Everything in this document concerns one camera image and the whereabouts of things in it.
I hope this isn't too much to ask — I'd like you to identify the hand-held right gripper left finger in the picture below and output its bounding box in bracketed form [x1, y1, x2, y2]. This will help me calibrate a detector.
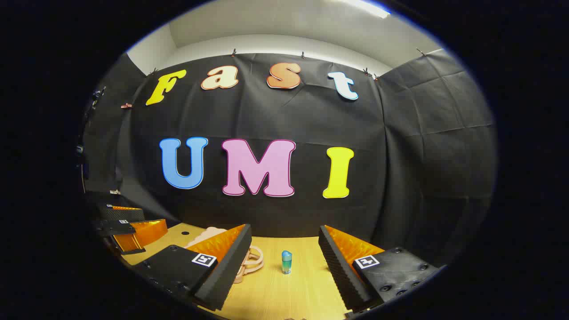
[133, 224, 252, 312]

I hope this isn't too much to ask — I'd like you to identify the black backdrop cloth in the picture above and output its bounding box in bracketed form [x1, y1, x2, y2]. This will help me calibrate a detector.
[82, 48, 497, 267]

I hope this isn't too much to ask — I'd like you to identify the pink suitcase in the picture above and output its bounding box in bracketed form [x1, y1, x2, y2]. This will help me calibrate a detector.
[184, 226, 265, 285]

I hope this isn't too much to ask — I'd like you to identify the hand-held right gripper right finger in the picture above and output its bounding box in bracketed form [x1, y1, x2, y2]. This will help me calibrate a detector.
[318, 225, 447, 314]

